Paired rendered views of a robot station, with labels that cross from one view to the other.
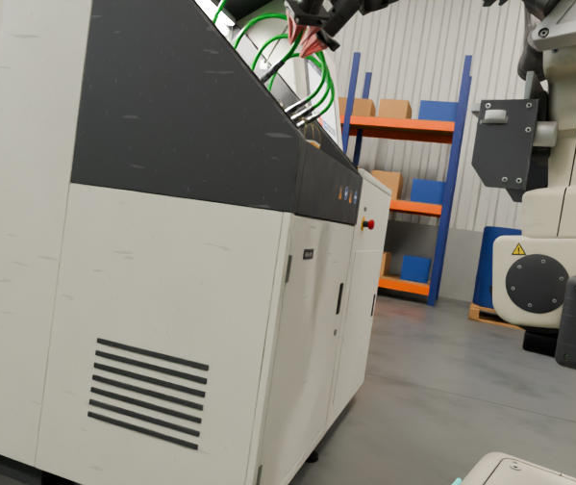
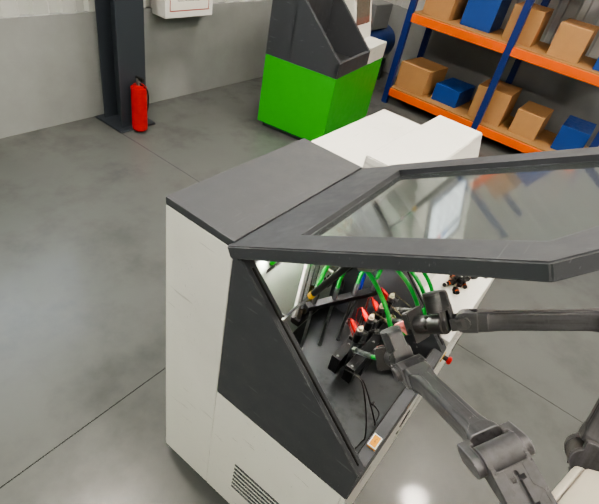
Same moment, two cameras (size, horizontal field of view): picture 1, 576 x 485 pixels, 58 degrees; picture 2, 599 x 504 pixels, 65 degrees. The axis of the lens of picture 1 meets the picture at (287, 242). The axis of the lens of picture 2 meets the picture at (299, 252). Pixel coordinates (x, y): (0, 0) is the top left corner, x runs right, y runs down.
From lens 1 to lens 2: 1.57 m
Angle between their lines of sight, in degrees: 37
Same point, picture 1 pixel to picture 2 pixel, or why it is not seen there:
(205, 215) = (295, 464)
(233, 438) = not seen: outside the picture
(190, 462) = not seen: outside the picture
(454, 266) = not seen: outside the picture
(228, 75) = (316, 416)
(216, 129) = (306, 435)
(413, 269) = (568, 141)
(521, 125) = not seen: outside the picture
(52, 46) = (201, 315)
